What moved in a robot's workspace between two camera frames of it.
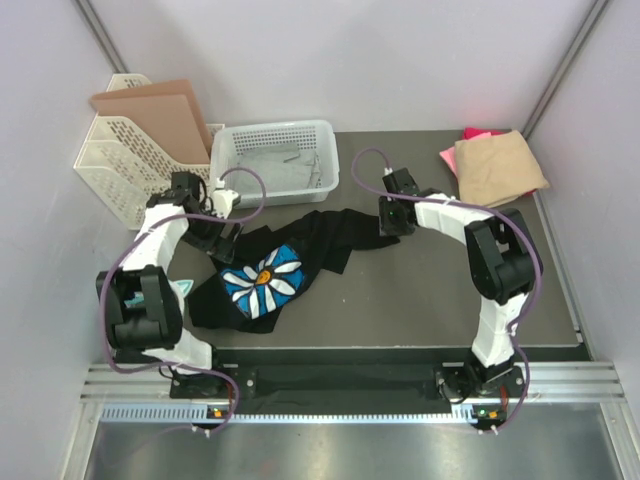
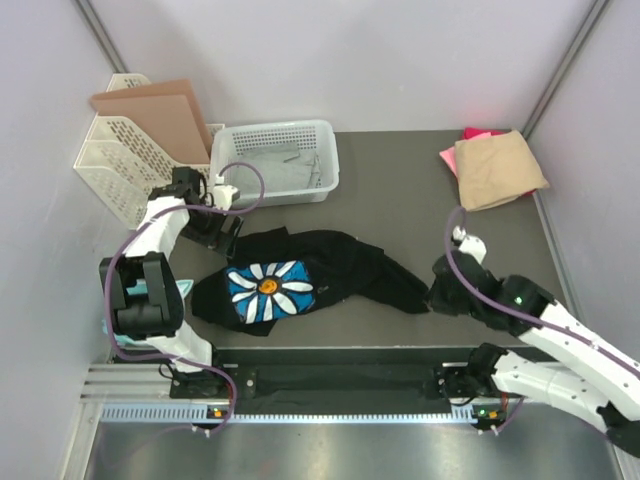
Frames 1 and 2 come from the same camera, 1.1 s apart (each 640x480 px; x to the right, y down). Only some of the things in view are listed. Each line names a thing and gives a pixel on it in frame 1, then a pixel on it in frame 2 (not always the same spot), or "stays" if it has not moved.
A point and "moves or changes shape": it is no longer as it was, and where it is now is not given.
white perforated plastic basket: x=298 y=160 stays
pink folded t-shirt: x=450 y=158 stays
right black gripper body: x=390 y=221 -> x=440 y=300
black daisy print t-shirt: x=252 y=285 moves or changes shape
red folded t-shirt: x=471 y=132 stays
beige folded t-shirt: x=497 y=168 stays
